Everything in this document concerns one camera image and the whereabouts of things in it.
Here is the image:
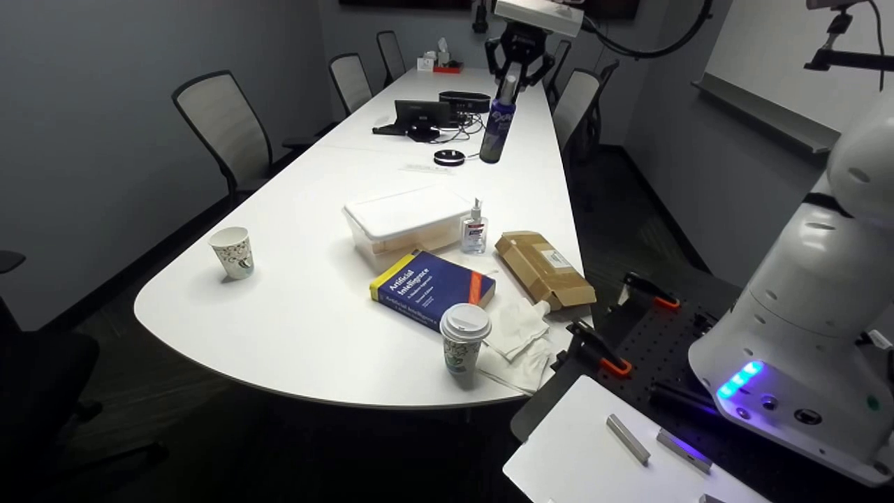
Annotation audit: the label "wall whiteboard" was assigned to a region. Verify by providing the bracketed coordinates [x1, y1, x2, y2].
[704, 0, 894, 134]

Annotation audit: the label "black conference screen device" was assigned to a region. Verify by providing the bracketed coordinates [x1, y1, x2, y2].
[372, 98, 457, 147]

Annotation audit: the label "black marker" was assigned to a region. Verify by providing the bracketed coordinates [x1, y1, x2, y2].
[602, 411, 652, 469]

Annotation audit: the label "small patterned paper cup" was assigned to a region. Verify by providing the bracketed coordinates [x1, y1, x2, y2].
[205, 224, 256, 285]

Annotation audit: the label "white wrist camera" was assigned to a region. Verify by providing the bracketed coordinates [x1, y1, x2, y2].
[492, 0, 585, 39]

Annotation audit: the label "white flat board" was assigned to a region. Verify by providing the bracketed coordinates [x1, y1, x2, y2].
[499, 372, 775, 503]

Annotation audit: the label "black camera stand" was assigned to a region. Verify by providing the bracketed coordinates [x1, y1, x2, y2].
[803, 0, 894, 92]

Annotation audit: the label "mesh back office chair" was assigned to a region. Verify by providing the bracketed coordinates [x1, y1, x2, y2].
[169, 67, 275, 200]
[374, 29, 409, 88]
[327, 52, 374, 117]
[550, 67, 602, 152]

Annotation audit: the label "black flat box device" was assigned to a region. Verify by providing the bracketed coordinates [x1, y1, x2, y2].
[436, 89, 493, 117]

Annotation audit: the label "black orange clamp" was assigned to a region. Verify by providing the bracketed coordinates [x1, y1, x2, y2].
[566, 319, 636, 380]
[620, 272, 680, 314]

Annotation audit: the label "paper coffee cup white lid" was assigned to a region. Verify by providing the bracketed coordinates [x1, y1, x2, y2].
[436, 300, 493, 388]

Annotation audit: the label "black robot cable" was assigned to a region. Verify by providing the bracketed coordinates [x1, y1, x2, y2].
[581, 0, 714, 61]

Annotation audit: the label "blue hardcover textbook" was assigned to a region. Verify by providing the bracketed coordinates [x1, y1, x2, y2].
[366, 249, 496, 334]

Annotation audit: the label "white plastic lidded container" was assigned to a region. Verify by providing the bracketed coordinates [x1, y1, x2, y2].
[341, 189, 475, 274]

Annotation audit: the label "whiteboard marker tray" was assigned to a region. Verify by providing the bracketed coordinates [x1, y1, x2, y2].
[693, 70, 841, 156]

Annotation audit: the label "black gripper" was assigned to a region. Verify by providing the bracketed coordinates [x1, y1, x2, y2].
[482, 27, 559, 108]

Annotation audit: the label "dark office chair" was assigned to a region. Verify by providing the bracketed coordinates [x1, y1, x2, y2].
[0, 249, 103, 503]

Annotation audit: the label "white paper napkins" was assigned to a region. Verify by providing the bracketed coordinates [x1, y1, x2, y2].
[475, 295, 573, 397]

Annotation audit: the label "brown cardboard box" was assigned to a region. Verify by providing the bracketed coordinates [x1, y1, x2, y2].
[492, 231, 601, 314]

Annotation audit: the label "grey metal bar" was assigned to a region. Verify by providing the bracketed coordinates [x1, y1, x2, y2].
[652, 429, 714, 475]

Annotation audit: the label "small clear sanitizer bottle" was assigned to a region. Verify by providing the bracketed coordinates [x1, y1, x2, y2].
[460, 196, 489, 258]

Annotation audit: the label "black perforated mounting table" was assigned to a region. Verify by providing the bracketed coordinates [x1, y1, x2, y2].
[507, 270, 894, 503]

